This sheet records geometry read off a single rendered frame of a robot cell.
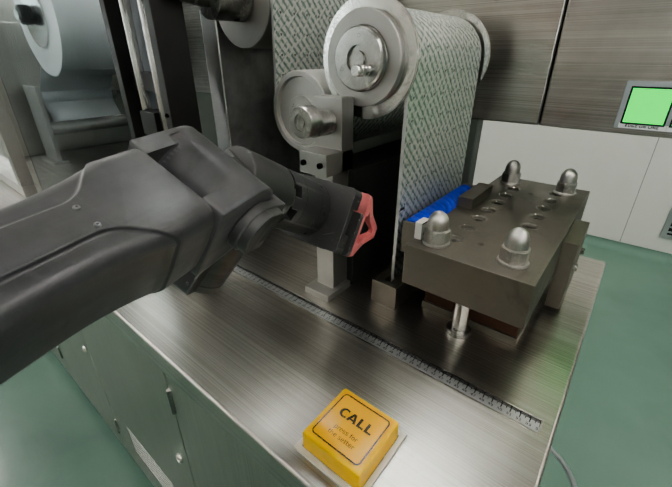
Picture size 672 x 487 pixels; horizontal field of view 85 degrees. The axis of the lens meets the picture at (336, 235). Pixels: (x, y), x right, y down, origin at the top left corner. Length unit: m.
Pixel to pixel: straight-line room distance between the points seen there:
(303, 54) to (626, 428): 1.71
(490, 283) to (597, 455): 1.33
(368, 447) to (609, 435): 1.50
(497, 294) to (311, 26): 0.51
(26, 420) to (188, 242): 1.79
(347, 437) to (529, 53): 0.66
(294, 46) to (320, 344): 0.47
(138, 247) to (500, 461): 0.38
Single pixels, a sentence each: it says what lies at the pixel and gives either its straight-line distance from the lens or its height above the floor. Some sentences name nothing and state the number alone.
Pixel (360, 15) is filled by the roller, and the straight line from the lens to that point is 0.53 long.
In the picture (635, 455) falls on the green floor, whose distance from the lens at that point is 1.83.
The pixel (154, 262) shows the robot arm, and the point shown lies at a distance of 0.20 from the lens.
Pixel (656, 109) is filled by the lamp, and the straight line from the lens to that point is 0.76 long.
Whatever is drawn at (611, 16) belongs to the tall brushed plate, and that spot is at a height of 1.31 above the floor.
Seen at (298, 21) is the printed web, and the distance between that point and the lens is 0.69.
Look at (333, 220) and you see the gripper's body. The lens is 0.36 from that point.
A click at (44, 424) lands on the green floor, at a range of 1.92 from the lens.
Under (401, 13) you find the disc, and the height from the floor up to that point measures 1.30.
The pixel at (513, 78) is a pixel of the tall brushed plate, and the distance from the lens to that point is 0.79.
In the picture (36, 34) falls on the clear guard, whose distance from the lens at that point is 1.32.
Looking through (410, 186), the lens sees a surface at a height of 1.08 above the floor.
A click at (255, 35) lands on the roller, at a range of 0.68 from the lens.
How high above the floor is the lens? 1.25
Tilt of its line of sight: 26 degrees down
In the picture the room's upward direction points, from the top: straight up
